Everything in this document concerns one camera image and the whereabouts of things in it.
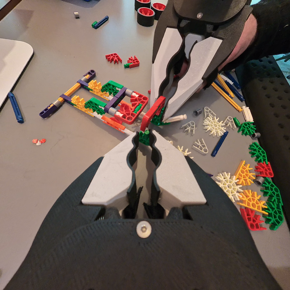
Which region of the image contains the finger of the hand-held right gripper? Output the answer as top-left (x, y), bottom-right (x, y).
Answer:
top-left (163, 37), bottom-right (223, 120)
top-left (151, 27), bottom-right (185, 107)

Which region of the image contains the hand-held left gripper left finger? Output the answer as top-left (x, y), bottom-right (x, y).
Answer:
top-left (82, 131), bottom-right (140, 219)

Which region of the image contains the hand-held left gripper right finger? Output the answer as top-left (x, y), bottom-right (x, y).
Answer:
top-left (148, 130), bottom-right (207, 218)

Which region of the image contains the red wheel with black tyre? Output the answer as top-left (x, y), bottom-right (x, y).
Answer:
top-left (134, 0), bottom-right (152, 11)

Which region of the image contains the multicoloured toy frame assembly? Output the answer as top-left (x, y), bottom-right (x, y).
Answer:
top-left (59, 78), bottom-right (187, 146)

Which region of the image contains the yellow fan connector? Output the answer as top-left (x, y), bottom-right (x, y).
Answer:
top-left (237, 190), bottom-right (268, 215)
top-left (234, 160), bottom-right (256, 186)

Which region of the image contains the yellow plastic rod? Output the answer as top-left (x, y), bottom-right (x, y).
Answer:
top-left (216, 74), bottom-right (235, 98)
top-left (49, 76), bottom-right (87, 109)
top-left (212, 83), bottom-right (243, 112)

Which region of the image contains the person's right forearm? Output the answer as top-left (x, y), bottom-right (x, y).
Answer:
top-left (224, 0), bottom-right (290, 72)

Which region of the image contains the person's right hand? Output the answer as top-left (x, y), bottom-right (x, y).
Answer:
top-left (219, 14), bottom-right (259, 69)

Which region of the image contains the white snowflake connector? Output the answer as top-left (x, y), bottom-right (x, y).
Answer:
top-left (215, 173), bottom-right (244, 202)
top-left (203, 116), bottom-right (227, 137)
top-left (177, 145), bottom-right (194, 159)

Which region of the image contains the blue plastic rod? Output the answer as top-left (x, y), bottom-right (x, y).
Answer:
top-left (211, 131), bottom-right (229, 157)
top-left (224, 71), bottom-right (245, 102)
top-left (8, 92), bottom-right (24, 124)
top-left (225, 71), bottom-right (241, 89)

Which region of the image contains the light grey connector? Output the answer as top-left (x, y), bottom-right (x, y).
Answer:
top-left (192, 139), bottom-right (209, 155)
top-left (202, 107), bottom-right (216, 120)
top-left (181, 121), bottom-right (196, 135)
top-left (224, 116), bottom-right (237, 129)

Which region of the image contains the thick blue rod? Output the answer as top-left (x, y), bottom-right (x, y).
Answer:
top-left (94, 15), bottom-right (109, 29)

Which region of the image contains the green fan connector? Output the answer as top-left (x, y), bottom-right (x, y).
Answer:
top-left (248, 142), bottom-right (269, 163)
top-left (237, 122), bottom-right (257, 136)
top-left (263, 202), bottom-right (285, 231)
top-left (261, 178), bottom-right (283, 206)

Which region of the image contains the black perforated foam strip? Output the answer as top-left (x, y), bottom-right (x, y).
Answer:
top-left (236, 55), bottom-right (290, 227)

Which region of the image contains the white tray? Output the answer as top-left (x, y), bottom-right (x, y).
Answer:
top-left (0, 39), bottom-right (34, 108)

